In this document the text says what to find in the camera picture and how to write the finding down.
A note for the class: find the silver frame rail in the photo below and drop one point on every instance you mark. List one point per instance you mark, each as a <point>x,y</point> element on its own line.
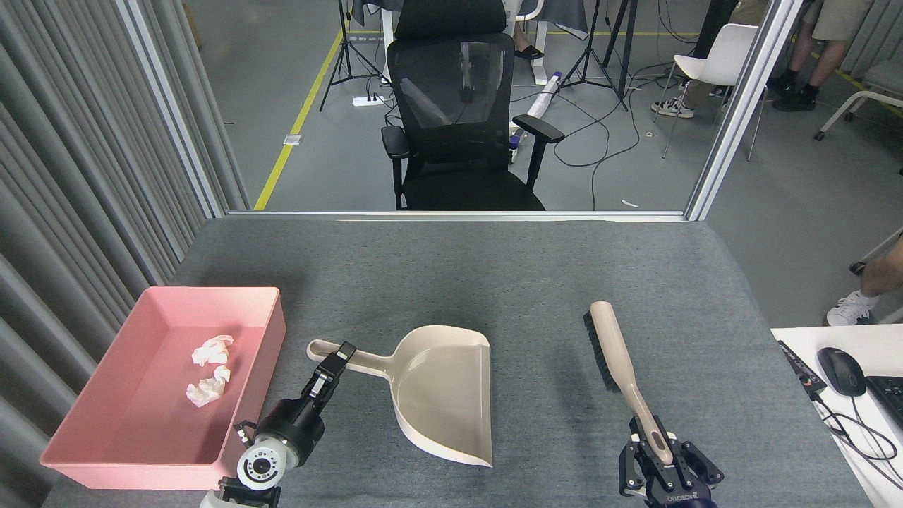
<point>458,216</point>

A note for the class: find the black mesh office chair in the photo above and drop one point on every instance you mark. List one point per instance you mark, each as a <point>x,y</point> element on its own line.
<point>451,183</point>

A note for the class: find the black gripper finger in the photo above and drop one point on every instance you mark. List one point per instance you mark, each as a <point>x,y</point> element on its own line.
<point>698,473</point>
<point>638,473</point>
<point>328,384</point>

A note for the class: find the grey curtain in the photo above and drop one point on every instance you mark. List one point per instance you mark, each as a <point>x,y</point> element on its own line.
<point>56,176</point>

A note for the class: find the black tripod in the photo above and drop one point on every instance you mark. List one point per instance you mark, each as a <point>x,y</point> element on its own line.
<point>346,49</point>
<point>585,56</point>

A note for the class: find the grey chair with white legs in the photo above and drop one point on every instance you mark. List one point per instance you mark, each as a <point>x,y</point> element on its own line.
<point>885,74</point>

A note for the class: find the chair leg with caster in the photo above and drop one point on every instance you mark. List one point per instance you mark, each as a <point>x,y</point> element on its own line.
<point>858,267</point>

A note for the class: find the beige plastic dustpan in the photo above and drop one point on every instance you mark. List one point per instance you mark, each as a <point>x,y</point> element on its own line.
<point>437,395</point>

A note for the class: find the white plastic chair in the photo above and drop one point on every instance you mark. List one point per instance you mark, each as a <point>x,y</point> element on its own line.
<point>726,56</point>

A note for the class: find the black computer mouse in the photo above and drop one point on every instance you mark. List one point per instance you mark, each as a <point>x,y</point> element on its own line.
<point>841,370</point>

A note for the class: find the white paper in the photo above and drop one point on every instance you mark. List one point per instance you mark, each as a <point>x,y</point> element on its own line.
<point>210,351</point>
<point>208,388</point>

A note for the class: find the silver frame post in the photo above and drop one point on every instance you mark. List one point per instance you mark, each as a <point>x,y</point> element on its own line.
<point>169,106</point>
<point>741,106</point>

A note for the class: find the beige brush with black bristles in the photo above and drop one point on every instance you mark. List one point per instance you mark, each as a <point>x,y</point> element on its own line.
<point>614,346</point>

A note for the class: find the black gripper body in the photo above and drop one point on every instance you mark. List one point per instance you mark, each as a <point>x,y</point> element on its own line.
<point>293,427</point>
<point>681,497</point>

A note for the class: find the pink plastic bin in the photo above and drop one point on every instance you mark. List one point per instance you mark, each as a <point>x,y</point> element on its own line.
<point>141,437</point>

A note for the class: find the black remote device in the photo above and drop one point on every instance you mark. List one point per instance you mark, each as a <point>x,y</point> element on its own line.
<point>801,367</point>

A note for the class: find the white power strip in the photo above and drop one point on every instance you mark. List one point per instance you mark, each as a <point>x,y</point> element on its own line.
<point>367,101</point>

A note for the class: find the person's foot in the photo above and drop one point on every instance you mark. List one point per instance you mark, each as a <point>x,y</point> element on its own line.
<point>529,49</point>

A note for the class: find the white side table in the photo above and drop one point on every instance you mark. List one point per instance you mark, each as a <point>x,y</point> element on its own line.
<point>868,451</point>

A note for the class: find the black keyboard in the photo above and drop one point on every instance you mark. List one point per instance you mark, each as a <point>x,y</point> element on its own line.
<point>889,398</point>

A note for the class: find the person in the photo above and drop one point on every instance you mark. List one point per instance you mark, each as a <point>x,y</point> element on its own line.
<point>832,28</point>
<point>885,271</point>
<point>674,107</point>

